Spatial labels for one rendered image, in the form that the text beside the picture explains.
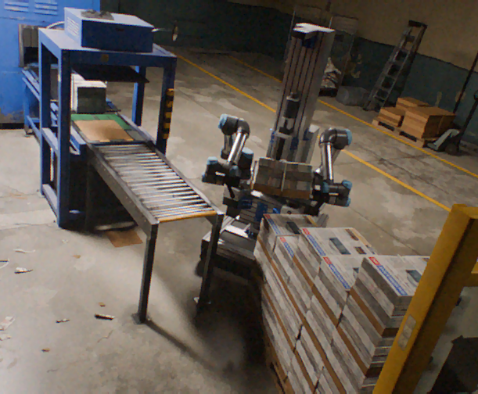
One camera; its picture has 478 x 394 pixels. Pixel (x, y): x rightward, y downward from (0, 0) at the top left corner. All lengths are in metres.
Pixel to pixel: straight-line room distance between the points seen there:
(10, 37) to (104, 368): 4.13
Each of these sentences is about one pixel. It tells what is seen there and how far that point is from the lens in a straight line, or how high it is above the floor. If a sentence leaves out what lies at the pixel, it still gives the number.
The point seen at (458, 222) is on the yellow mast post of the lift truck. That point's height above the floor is 1.81.
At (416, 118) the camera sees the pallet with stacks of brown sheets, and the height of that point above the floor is 0.43.
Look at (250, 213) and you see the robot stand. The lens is 3.92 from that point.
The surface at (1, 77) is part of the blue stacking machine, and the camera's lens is 6.32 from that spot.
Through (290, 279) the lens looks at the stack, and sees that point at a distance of 2.97.
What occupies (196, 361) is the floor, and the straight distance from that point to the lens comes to 3.33.
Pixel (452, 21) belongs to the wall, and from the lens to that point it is 10.27.
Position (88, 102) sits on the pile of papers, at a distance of 4.88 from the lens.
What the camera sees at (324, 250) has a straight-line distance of 2.65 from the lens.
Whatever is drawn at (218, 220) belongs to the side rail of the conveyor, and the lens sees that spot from 3.32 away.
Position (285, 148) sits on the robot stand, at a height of 1.15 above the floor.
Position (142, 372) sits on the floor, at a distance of 3.23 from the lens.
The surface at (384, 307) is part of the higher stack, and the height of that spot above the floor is 1.18.
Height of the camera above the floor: 2.38
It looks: 26 degrees down
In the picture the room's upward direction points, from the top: 12 degrees clockwise
